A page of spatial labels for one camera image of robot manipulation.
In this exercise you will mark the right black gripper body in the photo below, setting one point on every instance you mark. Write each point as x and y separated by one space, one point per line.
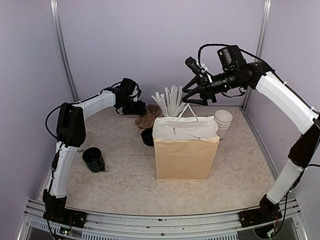
208 88

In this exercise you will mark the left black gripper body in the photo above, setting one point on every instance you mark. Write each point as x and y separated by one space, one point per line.
134 109

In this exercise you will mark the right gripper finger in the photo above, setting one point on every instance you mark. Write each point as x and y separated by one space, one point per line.
193 85
194 99

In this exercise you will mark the cardboard cup carrier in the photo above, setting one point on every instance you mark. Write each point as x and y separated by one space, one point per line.
147 121

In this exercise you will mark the brown paper bag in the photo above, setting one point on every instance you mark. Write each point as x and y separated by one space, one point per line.
185 147

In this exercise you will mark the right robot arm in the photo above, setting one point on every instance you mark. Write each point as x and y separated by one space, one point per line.
262 78

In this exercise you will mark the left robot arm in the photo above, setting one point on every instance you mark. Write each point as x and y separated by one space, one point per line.
71 134

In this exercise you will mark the bundle of wrapped white straws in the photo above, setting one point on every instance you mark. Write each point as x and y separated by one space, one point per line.
170 102

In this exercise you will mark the stack of black lids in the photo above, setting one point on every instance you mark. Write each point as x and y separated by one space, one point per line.
147 137

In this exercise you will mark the stack of white paper cups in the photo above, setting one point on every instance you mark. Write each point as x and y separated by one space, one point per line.
223 119

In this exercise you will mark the right aluminium post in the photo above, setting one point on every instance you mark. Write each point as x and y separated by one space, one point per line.
260 44

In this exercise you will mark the aluminium post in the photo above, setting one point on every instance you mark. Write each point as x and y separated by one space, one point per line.
260 44
54 6

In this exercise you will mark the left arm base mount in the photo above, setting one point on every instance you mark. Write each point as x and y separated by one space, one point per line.
68 217

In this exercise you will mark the aluminium front rail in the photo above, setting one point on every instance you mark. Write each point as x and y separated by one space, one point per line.
226 225

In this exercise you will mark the left aluminium post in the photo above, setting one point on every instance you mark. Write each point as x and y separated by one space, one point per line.
54 6

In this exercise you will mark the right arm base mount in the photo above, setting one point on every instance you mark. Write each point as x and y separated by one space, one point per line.
262 214

